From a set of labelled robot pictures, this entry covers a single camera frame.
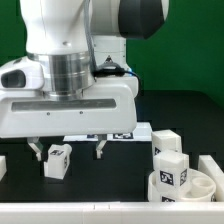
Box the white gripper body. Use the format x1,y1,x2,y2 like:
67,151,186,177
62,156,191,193
0,76,138,138

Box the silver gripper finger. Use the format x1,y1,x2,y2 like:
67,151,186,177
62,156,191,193
96,134,107,159
27,137,43,161

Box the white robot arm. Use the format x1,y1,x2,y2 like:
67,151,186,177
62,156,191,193
0,0,169,150

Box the white left barrier block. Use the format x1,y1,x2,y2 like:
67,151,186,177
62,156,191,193
0,156,7,181

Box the white barrier block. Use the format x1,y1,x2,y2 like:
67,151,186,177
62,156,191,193
0,156,7,181
198,155,224,202

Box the white marker sheet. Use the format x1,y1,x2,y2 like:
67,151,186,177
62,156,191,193
63,122,152,142

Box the white right barrier block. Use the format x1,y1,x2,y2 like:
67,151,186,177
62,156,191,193
198,155,224,202

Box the black cable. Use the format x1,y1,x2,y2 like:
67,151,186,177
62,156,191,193
83,0,142,98

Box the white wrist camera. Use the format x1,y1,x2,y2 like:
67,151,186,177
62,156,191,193
0,57,44,90

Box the white front barrier wall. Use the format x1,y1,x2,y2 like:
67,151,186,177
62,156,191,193
0,202,224,224

